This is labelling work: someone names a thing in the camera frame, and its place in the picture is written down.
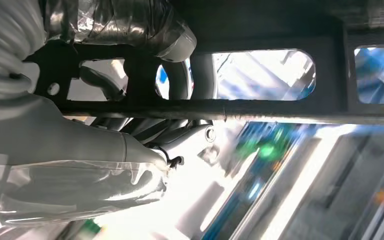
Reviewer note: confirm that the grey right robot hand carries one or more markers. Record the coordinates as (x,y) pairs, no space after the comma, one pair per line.
(62,142)

